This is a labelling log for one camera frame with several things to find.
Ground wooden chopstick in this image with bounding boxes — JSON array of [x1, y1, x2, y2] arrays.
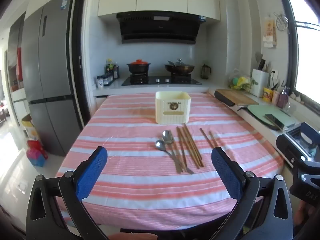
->
[[182, 127, 200, 168], [182, 124, 204, 168], [200, 128, 214, 148], [176, 127, 187, 171], [209, 131, 219, 147], [183, 123, 202, 161]]

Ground oval steel spoon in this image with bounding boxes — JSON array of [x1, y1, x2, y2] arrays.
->
[[162, 130, 194, 174]]

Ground round steel spoon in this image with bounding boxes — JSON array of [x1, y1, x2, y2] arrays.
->
[[155, 140, 182, 173]]

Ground black smartphone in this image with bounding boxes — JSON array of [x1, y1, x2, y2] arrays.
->
[[265, 114, 286, 130]]

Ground green cutting board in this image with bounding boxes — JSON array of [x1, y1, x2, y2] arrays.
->
[[247, 105, 301, 132]]

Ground yellow snack packet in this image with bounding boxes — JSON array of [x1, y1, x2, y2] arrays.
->
[[263, 87, 273, 103]]

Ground white knife block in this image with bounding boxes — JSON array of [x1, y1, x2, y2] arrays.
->
[[250, 69, 269, 98]]

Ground wooden cutting board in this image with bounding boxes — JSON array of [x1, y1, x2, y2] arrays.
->
[[214, 89, 259, 107]]

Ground yellow green bag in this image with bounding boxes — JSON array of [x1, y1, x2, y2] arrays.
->
[[229, 69, 251, 92]]

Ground pink striped tablecloth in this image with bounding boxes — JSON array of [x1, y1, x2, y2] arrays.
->
[[57, 93, 284, 230]]

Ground dark glass kettle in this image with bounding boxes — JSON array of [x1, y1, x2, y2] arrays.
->
[[200, 64, 212, 80]]

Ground cream utensil holder box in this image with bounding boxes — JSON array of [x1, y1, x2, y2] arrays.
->
[[155, 92, 191, 125]]

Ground spice jar rack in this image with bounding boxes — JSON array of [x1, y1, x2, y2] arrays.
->
[[96, 74, 114, 89]]

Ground black gas stove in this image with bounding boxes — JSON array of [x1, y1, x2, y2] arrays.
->
[[122, 74, 201, 86]]

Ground wok with glass lid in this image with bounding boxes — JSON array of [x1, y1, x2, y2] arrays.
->
[[165, 59, 195, 75]]

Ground sauce bottles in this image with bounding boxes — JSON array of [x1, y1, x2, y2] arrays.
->
[[105, 59, 120, 80]]

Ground grey refrigerator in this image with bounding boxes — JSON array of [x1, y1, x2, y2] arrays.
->
[[21, 0, 80, 156]]

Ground black pot red lid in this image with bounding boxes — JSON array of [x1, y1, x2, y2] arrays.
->
[[127, 59, 150, 74]]

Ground black range hood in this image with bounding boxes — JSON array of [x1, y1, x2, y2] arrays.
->
[[116, 11, 206, 44]]

